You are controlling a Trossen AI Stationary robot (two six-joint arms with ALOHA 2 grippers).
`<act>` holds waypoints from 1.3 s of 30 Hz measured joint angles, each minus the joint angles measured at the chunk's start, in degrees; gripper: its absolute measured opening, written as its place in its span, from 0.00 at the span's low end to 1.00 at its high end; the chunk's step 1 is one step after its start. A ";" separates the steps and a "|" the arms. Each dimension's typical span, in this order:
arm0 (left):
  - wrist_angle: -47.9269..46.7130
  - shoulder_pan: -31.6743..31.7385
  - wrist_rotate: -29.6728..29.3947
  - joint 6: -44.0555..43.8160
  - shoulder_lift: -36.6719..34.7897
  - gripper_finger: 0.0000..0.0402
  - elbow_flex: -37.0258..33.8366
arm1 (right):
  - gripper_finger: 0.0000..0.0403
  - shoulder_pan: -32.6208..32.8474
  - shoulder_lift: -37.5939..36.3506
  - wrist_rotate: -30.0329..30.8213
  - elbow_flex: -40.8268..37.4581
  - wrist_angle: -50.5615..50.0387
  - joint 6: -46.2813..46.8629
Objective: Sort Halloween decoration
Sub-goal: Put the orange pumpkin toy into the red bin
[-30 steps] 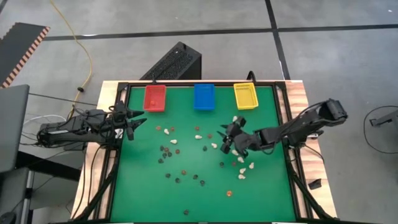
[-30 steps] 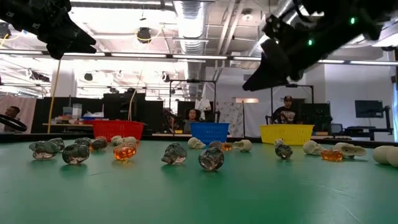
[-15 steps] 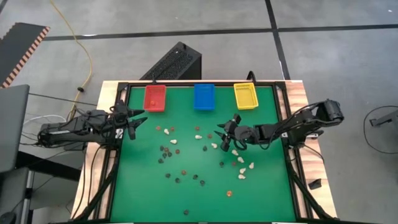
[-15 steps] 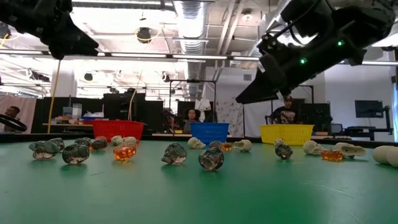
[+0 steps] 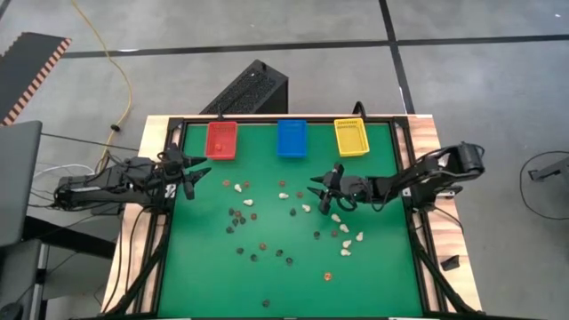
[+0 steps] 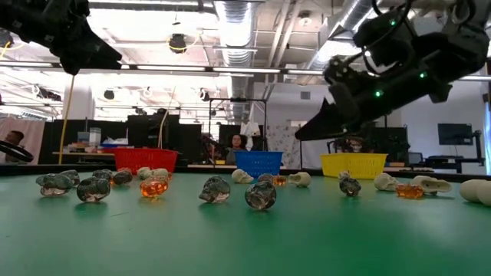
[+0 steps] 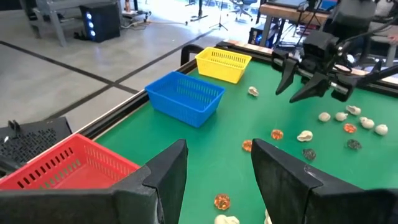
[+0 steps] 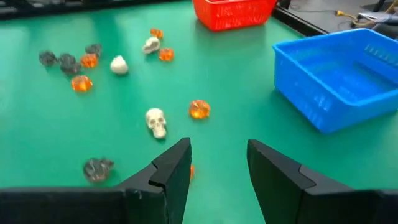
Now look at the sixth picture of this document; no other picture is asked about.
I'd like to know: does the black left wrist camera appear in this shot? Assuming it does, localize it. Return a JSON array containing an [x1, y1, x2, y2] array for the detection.
[[40, 0, 91, 24]]

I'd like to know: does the black partition wall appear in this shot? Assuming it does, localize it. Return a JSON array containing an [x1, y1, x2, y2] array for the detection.
[[368, 126, 409, 164], [38, 113, 203, 166]]

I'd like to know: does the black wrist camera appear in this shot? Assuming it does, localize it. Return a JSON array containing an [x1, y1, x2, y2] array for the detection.
[[40, 0, 91, 24], [351, 6, 420, 77]]

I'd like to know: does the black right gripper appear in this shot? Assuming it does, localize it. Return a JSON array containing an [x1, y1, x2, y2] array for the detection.
[[294, 57, 453, 142]]

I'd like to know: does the ribbed silver air duct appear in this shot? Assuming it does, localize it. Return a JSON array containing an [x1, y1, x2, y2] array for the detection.
[[213, 0, 257, 123]]

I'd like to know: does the yellow hanging cable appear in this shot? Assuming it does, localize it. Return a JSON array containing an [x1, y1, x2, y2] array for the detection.
[[58, 74, 76, 166]]

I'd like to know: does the black wall monitor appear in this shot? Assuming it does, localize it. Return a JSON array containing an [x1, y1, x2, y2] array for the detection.
[[437, 123, 474, 146]]

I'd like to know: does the person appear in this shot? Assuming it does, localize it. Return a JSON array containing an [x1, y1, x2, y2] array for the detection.
[[332, 134, 371, 154], [225, 133, 249, 166], [3, 130, 26, 164]]

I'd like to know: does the black ceiling dome device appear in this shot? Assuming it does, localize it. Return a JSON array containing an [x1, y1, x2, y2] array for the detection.
[[168, 33, 188, 54]]

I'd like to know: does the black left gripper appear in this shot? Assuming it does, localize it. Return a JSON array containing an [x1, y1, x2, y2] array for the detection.
[[48, 18, 123, 76]]

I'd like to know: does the black desk stand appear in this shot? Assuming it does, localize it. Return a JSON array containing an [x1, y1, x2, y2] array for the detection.
[[423, 130, 486, 174]]

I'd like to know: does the black looped cable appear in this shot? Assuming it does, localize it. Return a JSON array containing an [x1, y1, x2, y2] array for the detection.
[[0, 140, 35, 163]]

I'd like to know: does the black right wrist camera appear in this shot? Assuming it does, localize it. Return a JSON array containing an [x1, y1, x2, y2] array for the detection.
[[351, 6, 420, 77]]

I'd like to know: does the clear plastic container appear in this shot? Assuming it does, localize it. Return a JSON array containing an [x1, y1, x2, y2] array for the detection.
[[88, 126, 103, 147]]

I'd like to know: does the blue plastic basket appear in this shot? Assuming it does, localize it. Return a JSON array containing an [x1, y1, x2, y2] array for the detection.
[[232, 149, 285, 179]]

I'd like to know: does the long ceiling strip light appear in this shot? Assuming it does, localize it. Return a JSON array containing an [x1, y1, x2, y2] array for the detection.
[[0, 60, 491, 82]]

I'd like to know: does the yellow plastic basket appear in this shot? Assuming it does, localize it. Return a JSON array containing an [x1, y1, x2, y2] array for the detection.
[[320, 153, 389, 180]]

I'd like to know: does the white hanging cable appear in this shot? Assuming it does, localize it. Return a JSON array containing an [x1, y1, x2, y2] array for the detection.
[[157, 86, 177, 150]]

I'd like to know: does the black table border rail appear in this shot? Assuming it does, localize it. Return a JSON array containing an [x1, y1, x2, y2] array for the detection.
[[0, 163, 491, 183]]

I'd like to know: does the white patterned sheet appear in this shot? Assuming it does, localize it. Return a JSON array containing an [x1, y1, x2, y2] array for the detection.
[[267, 125, 302, 169]]

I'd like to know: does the cluster of grey pieces left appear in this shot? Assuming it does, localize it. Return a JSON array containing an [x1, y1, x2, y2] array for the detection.
[[76, 176, 112, 204]]

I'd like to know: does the white hanging cloth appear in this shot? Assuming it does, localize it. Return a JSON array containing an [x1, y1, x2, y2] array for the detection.
[[240, 121, 262, 151]]

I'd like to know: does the pink curtain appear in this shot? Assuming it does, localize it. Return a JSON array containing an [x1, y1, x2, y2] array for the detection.
[[0, 117, 46, 166]]

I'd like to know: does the red plastic basket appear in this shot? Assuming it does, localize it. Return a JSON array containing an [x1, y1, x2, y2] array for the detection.
[[113, 147, 180, 176]]

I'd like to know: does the black metal frame stand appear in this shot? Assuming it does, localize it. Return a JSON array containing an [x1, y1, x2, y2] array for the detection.
[[208, 97, 269, 166]]

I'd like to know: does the cluttered work table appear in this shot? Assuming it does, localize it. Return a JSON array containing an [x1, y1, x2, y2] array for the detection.
[[52, 150, 116, 166]]

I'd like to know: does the smooth silver air duct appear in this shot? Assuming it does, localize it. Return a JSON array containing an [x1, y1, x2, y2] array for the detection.
[[302, 0, 381, 74]]

